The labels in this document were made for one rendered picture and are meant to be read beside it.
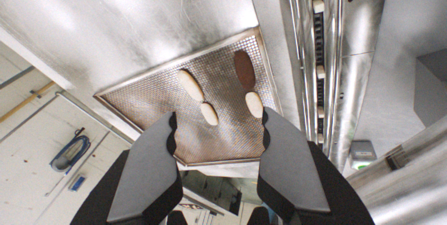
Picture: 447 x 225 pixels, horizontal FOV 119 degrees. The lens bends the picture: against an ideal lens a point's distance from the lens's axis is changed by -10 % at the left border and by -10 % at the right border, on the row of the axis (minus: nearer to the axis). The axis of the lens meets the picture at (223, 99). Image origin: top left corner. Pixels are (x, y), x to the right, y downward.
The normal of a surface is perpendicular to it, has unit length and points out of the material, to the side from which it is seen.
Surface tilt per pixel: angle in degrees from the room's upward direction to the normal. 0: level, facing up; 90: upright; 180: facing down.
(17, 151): 90
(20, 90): 90
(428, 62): 90
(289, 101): 0
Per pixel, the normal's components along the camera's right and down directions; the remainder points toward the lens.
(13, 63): 0.87, -0.10
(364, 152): -0.40, -0.69
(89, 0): -0.11, 0.69
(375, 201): -0.87, -0.32
